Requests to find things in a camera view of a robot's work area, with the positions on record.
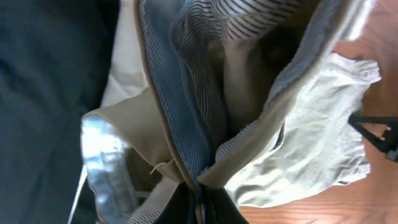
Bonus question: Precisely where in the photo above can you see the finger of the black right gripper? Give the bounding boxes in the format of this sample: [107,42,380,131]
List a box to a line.
[348,115,397,152]

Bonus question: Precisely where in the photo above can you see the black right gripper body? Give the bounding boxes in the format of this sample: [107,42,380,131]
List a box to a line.
[384,125,397,162]

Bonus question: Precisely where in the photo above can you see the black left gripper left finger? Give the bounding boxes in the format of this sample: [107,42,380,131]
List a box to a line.
[154,184,197,224]

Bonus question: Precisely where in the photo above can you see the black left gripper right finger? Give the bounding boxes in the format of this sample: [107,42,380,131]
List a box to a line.
[203,188,249,224]

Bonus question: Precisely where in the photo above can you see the khaki green shorts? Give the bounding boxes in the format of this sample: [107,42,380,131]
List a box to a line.
[82,1,381,223]

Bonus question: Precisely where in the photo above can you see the black pants with red waistband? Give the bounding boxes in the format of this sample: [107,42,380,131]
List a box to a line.
[1,0,120,223]

